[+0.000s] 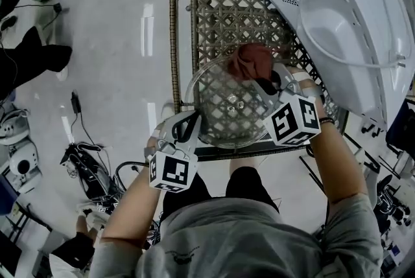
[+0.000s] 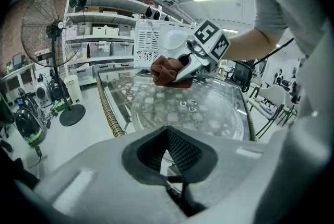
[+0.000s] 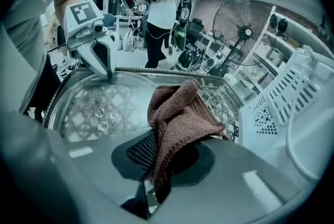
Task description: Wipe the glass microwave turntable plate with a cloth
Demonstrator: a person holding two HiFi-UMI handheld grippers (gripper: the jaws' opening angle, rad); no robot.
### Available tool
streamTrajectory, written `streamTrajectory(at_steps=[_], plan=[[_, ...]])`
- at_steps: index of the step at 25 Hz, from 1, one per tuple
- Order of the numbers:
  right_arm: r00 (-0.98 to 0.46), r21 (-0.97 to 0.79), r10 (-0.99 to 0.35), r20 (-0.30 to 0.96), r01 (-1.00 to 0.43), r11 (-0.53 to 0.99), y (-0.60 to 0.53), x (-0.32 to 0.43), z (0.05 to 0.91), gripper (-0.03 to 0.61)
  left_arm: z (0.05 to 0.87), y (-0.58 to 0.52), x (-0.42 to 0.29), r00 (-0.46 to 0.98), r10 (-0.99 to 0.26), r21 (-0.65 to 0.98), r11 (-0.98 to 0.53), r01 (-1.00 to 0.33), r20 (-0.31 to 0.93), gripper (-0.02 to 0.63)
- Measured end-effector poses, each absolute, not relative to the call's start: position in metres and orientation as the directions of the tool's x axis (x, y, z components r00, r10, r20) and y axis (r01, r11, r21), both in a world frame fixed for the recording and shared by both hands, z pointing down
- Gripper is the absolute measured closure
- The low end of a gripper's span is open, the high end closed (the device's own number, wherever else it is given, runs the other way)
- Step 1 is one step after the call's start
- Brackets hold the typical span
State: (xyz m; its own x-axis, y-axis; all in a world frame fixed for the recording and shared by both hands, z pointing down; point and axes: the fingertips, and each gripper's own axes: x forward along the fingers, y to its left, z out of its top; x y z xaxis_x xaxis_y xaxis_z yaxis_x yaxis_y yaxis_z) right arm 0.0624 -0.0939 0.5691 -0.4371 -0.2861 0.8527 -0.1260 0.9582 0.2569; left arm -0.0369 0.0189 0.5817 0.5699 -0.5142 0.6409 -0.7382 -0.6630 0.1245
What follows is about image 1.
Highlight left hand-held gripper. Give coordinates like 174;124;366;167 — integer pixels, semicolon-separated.
148;110;203;194

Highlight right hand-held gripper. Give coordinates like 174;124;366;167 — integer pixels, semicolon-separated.
251;65;322;147

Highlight dark red cloth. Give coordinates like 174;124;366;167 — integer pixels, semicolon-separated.
228;42;275;82

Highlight round glass microwave turntable plate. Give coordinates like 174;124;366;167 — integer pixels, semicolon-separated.
184;56;277;150

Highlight person's right forearm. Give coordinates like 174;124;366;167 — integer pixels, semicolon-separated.
306;101;369;206

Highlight person's left forearm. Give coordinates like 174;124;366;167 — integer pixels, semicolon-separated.
99;168;169;251

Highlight white microwave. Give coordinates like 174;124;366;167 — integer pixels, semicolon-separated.
247;0;413;129

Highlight person's left hand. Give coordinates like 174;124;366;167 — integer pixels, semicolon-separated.
144;135;161;163

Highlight person's right hand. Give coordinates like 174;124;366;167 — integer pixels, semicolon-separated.
300;70;326;106

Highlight person's leg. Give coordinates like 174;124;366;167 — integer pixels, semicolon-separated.
228;156;261;181

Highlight person's black shorts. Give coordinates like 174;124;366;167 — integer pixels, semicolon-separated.
160;166;280;226

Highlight brown wicker table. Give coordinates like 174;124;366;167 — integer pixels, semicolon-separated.
169;0;350;161

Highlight person's grey t-shirt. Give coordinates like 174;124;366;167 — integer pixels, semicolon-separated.
89;194;384;278

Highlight black office chair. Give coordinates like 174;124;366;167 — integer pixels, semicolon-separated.
372;172;415;234

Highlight white round device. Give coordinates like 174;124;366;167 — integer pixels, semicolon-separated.
0;108;30;146

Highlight black bag with cables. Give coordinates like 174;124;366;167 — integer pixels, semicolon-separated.
60;140;123;202

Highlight black power adapter with cable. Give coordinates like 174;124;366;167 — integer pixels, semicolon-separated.
61;91;108;154

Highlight white dome camera device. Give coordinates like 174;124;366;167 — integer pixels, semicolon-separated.
8;143;42;185

